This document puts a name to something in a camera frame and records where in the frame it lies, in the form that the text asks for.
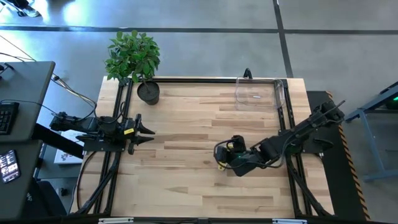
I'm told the black office chair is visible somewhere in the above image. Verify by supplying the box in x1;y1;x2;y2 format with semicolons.
20;177;68;218

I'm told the white paper box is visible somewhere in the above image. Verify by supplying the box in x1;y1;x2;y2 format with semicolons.
54;128;85;165

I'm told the silver bracket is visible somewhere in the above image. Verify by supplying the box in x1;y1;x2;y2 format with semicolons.
98;217;134;224
272;218;308;224

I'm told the black keyboard cable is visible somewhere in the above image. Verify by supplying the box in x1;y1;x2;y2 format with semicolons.
0;98;60;118

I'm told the black grey equipment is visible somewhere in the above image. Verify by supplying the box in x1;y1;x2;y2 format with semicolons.
0;0;42;18

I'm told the black floor cable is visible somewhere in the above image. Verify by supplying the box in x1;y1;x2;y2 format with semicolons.
51;73;98;121

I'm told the black hazard-striped mat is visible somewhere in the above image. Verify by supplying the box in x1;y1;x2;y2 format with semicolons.
306;90;371;222

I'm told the grey desk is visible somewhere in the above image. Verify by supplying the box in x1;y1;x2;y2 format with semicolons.
0;61;56;143
0;139;44;220

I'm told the blue-grey metal table frame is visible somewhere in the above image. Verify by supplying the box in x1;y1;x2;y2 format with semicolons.
343;81;398;183

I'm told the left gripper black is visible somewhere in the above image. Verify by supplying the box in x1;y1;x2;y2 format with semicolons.
123;113;156;156

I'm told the black keyboard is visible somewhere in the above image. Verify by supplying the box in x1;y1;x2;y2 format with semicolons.
0;101;20;136

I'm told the clear plastic basket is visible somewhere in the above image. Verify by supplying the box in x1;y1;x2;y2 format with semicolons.
234;77;285;112

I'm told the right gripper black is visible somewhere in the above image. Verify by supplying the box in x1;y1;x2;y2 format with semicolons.
214;135;259;178

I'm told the green potted plant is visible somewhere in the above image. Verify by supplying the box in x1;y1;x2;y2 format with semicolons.
104;29;162;106

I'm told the black desk support beam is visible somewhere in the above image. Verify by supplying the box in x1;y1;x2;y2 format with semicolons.
30;123;85;159

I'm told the black smartphone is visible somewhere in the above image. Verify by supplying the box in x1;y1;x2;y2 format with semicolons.
0;149;21;184

